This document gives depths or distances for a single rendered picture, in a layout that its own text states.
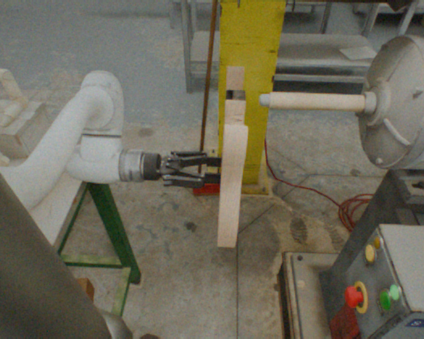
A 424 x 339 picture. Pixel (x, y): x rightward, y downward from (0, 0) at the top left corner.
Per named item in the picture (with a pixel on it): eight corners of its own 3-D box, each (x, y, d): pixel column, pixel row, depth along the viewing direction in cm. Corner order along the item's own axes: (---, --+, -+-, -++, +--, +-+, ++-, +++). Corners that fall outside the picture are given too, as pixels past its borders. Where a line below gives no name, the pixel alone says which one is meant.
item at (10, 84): (29, 103, 87) (14, 73, 80) (23, 110, 85) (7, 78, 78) (18, 102, 87) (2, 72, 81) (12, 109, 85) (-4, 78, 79)
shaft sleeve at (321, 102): (366, 99, 59) (361, 115, 61) (361, 92, 61) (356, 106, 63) (270, 96, 59) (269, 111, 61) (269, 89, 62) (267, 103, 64)
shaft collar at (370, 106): (379, 98, 58) (371, 119, 61) (371, 88, 61) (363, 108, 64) (368, 98, 58) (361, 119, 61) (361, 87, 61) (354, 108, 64)
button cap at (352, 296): (359, 291, 65) (367, 283, 62) (365, 311, 62) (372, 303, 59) (341, 290, 65) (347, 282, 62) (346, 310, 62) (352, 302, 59)
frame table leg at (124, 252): (142, 276, 167) (98, 153, 102) (140, 286, 164) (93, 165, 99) (132, 275, 168) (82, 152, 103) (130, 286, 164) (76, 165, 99)
